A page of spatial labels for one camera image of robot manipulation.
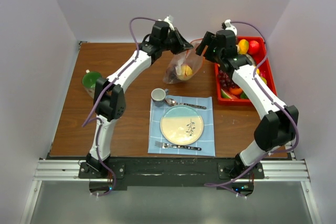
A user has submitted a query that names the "metal spoon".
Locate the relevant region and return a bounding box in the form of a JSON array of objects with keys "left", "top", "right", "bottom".
[{"left": 165, "top": 98, "right": 207, "bottom": 110}]

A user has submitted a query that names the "orange yellow mango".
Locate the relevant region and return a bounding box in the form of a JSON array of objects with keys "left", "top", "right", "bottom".
[{"left": 238, "top": 39, "right": 249, "bottom": 55}]

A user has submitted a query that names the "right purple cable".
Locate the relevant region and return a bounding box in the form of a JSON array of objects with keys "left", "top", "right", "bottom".
[{"left": 204, "top": 20, "right": 300, "bottom": 191}]

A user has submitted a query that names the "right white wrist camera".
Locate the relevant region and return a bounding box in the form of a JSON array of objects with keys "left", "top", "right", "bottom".
[{"left": 222, "top": 19, "right": 237, "bottom": 36}]

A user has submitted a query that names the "clear zip top bag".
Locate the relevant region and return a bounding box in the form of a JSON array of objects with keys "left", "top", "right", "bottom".
[{"left": 163, "top": 39, "right": 205, "bottom": 84}]

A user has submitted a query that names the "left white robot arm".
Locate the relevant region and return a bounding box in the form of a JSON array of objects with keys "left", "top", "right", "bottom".
[{"left": 84, "top": 16, "right": 193, "bottom": 178}]

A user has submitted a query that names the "purple grape bunch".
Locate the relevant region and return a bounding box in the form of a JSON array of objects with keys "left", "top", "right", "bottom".
[{"left": 217, "top": 70, "right": 236, "bottom": 90}]

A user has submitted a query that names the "blue checked placemat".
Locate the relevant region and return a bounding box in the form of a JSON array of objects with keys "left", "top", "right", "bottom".
[{"left": 148, "top": 95, "right": 215, "bottom": 157}]

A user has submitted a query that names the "green glass cup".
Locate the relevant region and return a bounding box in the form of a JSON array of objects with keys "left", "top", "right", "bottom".
[{"left": 82, "top": 69, "right": 102, "bottom": 98}]

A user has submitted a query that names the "dark red mango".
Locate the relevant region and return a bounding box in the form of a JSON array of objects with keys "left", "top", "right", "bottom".
[{"left": 163, "top": 67, "right": 179, "bottom": 84}]

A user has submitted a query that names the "red plastic fruit tray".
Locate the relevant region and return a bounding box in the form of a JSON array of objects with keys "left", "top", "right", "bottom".
[{"left": 212, "top": 35, "right": 279, "bottom": 106}]

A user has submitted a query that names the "yellow bell pepper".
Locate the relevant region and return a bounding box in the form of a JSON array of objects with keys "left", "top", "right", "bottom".
[{"left": 175, "top": 64, "right": 193, "bottom": 81}]

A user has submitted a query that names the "aluminium frame rail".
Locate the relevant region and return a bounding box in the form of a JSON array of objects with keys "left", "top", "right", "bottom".
[{"left": 33, "top": 160, "right": 310, "bottom": 182}]

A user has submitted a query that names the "grey mug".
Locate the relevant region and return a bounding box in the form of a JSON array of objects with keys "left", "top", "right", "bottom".
[{"left": 151, "top": 88, "right": 169, "bottom": 107}]

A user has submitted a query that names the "metal fork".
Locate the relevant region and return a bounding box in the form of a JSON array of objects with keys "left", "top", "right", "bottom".
[{"left": 154, "top": 141, "right": 202, "bottom": 151}]

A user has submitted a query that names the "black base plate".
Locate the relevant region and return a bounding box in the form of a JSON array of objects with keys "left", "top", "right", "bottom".
[{"left": 78, "top": 157, "right": 263, "bottom": 191}]

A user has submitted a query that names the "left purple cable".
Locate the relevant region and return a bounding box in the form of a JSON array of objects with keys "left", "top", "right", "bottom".
[{"left": 81, "top": 17, "right": 162, "bottom": 197}]

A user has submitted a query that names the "beige and teal plate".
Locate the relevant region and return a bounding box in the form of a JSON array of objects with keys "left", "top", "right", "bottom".
[{"left": 160, "top": 105, "right": 204, "bottom": 145}]

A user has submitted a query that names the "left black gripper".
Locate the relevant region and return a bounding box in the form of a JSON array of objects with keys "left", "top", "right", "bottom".
[{"left": 160, "top": 27, "right": 193, "bottom": 55}]

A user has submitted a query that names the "purple cable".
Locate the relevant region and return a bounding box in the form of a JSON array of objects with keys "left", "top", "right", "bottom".
[
  {"left": 81, "top": 17, "right": 162, "bottom": 197},
  {"left": 204, "top": 20, "right": 300, "bottom": 191}
]

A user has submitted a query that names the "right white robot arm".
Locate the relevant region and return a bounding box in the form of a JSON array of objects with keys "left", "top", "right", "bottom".
[{"left": 196, "top": 29, "right": 299, "bottom": 178}]

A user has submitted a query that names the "red apple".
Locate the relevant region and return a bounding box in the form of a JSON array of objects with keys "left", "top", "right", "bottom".
[{"left": 247, "top": 40, "right": 260, "bottom": 55}]

